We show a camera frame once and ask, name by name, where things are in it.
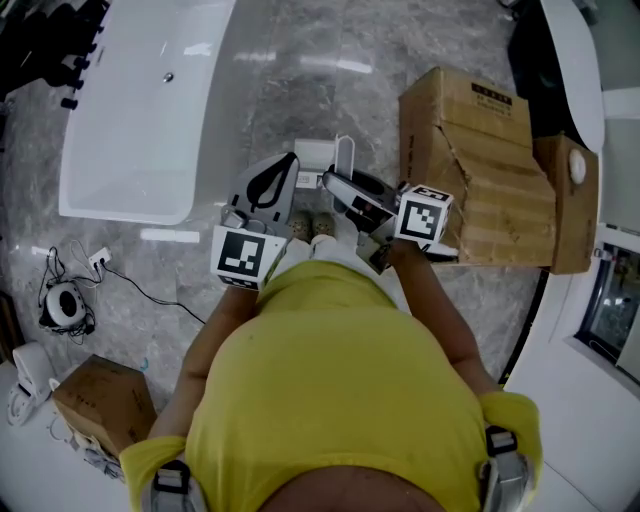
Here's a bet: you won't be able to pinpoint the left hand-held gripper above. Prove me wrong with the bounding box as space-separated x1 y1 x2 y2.
210 153 302 292

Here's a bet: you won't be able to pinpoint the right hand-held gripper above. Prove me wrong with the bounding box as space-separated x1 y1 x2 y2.
322 168 454 274

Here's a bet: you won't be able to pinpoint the white small box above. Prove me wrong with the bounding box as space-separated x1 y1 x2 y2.
293 132 357 190

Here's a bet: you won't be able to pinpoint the person's right forearm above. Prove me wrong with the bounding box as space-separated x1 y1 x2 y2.
383 242 503 399

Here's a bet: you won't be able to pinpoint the person's left forearm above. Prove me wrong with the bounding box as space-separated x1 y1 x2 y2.
147 285 262 442

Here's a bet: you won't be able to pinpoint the beige clog shoe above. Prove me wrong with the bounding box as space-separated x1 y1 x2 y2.
288 209 314 242
312 211 337 240

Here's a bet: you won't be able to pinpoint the person's white trousers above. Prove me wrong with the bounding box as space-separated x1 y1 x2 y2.
283 235 401 314

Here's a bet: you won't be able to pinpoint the large torn cardboard box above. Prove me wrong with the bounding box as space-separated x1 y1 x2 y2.
397 65 559 267

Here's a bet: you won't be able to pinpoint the plain white bathtub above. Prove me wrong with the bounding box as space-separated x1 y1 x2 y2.
58 0 237 227

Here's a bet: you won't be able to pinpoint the person's yellow shirt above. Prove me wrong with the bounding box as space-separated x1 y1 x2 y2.
118 259 545 512

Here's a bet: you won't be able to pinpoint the tall cardboard box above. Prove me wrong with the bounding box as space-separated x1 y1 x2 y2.
531 131 600 276

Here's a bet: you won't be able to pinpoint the white rounded object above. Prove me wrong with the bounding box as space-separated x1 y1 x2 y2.
568 148 588 186

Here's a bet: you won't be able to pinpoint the white round device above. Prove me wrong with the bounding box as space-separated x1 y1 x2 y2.
38 281 87 331

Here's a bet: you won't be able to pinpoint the dark bathtub white interior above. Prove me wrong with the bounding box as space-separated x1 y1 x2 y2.
509 0 607 151

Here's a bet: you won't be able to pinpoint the small cardboard box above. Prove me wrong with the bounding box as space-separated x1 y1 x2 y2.
51 353 159 460

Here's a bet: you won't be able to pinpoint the black metal rack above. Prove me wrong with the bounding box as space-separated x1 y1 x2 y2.
0 0 110 112

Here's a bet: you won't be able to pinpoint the dark glass panel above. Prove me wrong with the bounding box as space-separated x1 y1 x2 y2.
574 240 640 372

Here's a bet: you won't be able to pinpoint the white toilet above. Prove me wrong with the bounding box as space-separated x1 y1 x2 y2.
5 341 57 427

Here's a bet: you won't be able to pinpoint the person's neck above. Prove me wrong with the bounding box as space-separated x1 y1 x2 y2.
262 463 454 512

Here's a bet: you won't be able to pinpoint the long black cable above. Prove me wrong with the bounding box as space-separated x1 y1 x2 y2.
99 263 207 326

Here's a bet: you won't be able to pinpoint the grey shoulder strap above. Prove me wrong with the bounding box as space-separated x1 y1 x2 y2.
148 458 204 512
477 424 532 512

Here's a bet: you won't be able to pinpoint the white cable bundle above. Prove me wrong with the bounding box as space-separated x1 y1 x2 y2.
47 414 126 484

